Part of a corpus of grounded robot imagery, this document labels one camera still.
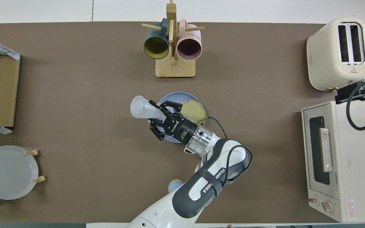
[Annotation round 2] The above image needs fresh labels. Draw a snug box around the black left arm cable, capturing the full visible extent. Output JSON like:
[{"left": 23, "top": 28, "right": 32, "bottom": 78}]
[{"left": 206, "top": 116, "right": 253, "bottom": 187}]

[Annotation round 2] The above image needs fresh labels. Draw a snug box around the blue round plate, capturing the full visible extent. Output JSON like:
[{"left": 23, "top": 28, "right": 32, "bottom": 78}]
[{"left": 156, "top": 92, "right": 205, "bottom": 143}]

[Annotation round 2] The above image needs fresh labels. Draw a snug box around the cream two-slot toaster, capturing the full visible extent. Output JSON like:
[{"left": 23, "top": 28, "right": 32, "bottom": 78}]
[{"left": 307, "top": 17, "right": 365, "bottom": 92}]

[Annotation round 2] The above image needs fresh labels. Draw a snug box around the brown table mat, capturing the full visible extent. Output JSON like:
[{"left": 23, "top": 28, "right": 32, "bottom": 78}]
[{"left": 0, "top": 22, "right": 365, "bottom": 224}]

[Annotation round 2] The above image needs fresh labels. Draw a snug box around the pale grey plate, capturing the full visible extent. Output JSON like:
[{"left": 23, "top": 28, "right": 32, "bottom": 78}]
[{"left": 0, "top": 145, "right": 39, "bottom": 200}]

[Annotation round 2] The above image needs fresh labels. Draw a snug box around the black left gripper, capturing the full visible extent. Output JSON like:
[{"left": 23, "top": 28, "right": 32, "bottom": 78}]
[{"left": 149, "top": 100, "right": 199, "bottom": 144}]

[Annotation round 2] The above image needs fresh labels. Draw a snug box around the pink mug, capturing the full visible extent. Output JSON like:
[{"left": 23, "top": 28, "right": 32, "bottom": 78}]
[{"left": 176, "top": 19, "right": 202, "bottom": 61}]

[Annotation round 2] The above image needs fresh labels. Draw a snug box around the toasted bread slice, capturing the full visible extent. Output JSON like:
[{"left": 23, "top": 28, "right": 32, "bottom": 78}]
[{"left": 181, "top": 100, "right": 207, "bottom": 125}]

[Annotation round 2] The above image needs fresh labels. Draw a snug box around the translucent bottle navy cap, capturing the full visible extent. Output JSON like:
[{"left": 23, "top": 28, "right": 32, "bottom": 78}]
[{"left": 130, "top": 95, "right": 167, "bottom": 121}]

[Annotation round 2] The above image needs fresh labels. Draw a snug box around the teal mug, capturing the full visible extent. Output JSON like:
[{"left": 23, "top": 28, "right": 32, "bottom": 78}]
[{"left": 143, "top": 18, "right": 170, "bottom": 60}]

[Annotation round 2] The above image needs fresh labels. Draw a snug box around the wooden plate rack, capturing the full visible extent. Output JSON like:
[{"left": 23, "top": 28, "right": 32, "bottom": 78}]
[{"left": 0, "top": 150, "right": 47, "bottom": 200}]

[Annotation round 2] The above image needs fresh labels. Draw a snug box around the wooden mug rack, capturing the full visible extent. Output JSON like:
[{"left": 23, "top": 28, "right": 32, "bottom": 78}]
[{"left": 141, "top": 0, "right": 204, "bottom": 78}]

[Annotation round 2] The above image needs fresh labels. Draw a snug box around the white toaster oven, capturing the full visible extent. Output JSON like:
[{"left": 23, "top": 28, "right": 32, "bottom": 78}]
[{"left": 301, "top": 100, "right": 365, "bottom": 223}]

